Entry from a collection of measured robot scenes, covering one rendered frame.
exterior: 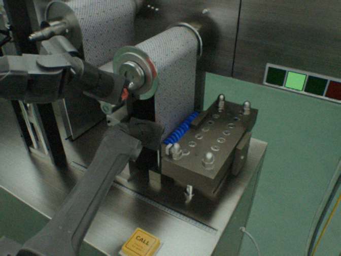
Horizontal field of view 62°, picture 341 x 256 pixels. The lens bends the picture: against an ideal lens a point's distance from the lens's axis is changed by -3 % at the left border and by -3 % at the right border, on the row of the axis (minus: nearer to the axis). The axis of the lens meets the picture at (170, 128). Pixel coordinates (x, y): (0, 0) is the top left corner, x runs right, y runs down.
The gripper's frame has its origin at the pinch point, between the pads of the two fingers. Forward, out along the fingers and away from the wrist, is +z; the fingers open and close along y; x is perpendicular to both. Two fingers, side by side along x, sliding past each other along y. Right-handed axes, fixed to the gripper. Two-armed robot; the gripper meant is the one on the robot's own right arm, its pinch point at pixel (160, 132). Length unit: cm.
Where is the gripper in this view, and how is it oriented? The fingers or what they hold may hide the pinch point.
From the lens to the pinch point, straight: 84.7
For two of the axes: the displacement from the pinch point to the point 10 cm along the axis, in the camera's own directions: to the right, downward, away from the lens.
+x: 2.5, -9.6, -1.4
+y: 8.6, 2.9, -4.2
